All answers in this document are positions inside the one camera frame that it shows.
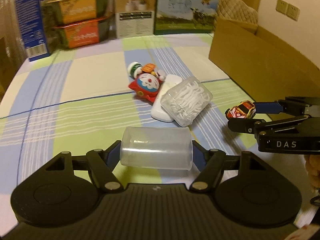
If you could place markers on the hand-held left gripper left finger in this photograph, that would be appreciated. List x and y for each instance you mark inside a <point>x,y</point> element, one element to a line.
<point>115,155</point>

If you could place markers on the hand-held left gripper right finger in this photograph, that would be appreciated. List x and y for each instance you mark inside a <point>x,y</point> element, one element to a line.
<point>197,155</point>

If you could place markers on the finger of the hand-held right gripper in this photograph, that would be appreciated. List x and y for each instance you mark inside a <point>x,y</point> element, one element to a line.
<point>242,125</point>
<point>268,107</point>

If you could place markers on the red toy car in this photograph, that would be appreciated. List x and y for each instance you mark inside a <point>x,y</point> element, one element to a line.
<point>240,109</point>

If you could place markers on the brown cardboard box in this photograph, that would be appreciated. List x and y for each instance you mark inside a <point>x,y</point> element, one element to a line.
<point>262,67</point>

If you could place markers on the clear plastic cup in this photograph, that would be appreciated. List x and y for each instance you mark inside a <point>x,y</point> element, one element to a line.
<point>156,147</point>

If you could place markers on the clear box of floss picks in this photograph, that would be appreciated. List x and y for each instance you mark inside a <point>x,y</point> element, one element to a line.
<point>186,100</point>

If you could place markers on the red blue cartoon cat toy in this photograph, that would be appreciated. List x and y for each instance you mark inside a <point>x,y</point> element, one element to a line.
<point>146,86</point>

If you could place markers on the person's right hand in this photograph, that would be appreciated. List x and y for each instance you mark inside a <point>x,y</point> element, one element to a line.
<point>313,170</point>

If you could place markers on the checkered bed sheet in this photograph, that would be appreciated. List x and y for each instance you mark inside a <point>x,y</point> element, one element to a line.
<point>75,105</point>

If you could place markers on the small white green-label bottle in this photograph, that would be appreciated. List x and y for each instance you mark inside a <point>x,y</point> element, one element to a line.
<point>135,68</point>

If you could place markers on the small orange toy piece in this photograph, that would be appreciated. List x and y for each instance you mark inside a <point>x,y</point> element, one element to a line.
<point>148,68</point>

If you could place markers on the beige quilted chair cover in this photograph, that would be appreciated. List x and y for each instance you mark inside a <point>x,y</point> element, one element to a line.
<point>237,10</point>

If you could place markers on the cow print milk box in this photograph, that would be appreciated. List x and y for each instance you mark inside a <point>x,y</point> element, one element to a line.
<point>185,10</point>

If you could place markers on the white product box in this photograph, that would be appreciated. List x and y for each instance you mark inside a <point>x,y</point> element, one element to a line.
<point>135,12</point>

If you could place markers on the tall blue milk carton box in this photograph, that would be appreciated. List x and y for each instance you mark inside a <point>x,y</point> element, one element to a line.
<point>31,17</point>

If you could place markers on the beige wall socket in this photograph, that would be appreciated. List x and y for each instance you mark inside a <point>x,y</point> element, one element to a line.
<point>281,6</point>
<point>293,12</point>

